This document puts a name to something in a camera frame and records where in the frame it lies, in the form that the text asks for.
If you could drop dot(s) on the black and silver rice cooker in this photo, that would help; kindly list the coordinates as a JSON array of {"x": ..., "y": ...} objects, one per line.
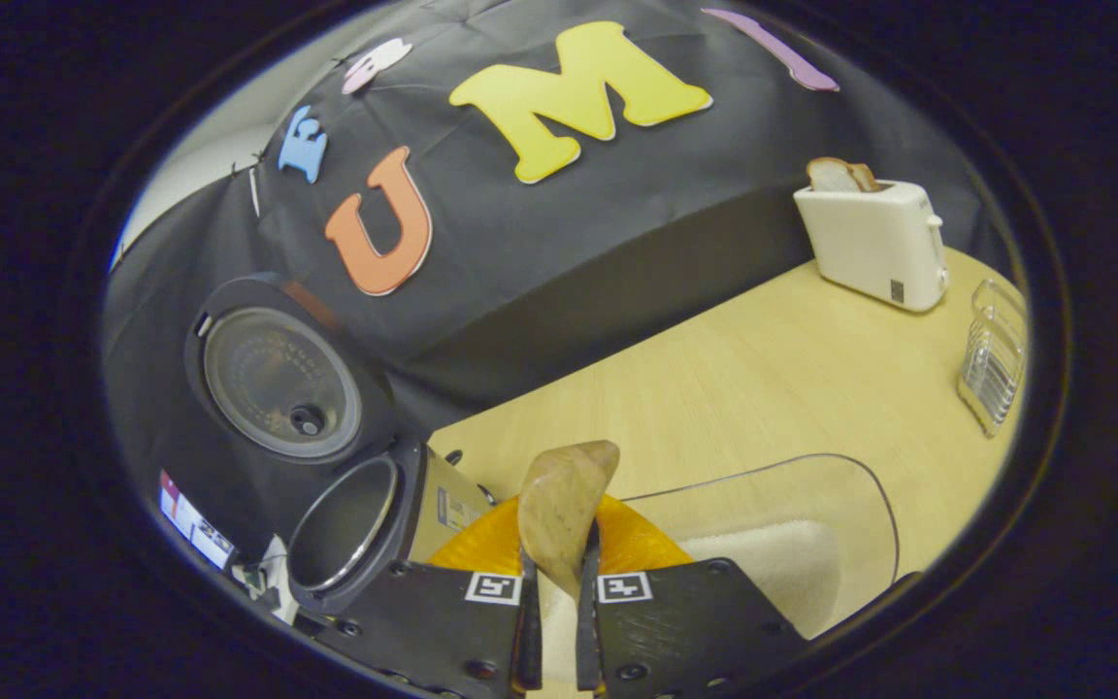
[{"x": 278, "y": 388}]

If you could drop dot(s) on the white toaster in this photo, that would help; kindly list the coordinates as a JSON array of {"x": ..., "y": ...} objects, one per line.
[{"x": 870, "y": 243}]

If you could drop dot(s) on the wooden spoon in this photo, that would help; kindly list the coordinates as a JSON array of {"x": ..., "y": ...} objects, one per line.
[{"x": 564, "y": 505}]

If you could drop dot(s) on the computer monitor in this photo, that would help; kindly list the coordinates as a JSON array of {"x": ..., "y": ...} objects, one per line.
[{"x": 195, "y": 524}]

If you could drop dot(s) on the clear plastic container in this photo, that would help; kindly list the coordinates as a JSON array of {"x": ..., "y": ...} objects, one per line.
[{"x": 792, "y": 505}]

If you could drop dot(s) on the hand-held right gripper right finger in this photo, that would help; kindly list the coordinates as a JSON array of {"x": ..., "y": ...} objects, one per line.
[{"x": 586, "y": 641}]

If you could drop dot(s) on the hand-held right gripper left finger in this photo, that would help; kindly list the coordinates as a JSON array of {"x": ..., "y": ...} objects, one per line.
[{"x": 530, "y": 641}]

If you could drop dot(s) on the white rice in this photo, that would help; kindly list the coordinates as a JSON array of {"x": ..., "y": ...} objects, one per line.
[{"x": 772, "y": 573}]

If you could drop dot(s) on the white side table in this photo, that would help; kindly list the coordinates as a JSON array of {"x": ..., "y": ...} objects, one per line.
[{"x": 278, "y": 582}]

